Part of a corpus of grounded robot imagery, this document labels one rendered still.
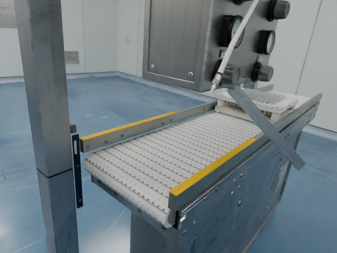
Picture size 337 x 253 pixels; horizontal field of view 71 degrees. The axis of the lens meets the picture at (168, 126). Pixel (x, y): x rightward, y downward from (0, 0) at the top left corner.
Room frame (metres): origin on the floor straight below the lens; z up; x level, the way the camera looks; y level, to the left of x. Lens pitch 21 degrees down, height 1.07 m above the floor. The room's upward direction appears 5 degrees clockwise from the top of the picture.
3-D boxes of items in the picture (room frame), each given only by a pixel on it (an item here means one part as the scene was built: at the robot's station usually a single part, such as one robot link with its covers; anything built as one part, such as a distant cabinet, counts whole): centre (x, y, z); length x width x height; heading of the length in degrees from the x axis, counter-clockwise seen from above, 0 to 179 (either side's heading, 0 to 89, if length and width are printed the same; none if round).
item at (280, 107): (0.95, -0.35, 0.86); 0.25 x 0.24 x 0.02; 51
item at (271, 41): (0.41, -0.14, 1.07); 0.04 x 0.01 x 0.04; 141
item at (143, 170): (0.93, -0.33, 0.77); 1.35 x 0.25 x 0.05; 141
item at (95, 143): (1.00, -0.22, 0.82); 1.32 x 0.02 x 0.03; 141
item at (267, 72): (0.40, -0.15, 1.03); 0.03 x 0.03 x 0.04; 51
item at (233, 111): (0.95, -0.35, 0.81); 0.24 x 0.24 x 0.02; 51
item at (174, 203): (0.83, -0.43, 0.82); 1.32 x 0.02 x 0.03; 141
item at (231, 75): (0.30, -0.07, 1.04); 0.03 x 0.02 x 0.04; 141
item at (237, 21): (0.31, -0.07, 1.08); 0.04 x 0.01 x 0.04; 141
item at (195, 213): (0.93, -0.33, 0.74); 1.30 x 0.29 x 0.10; 141
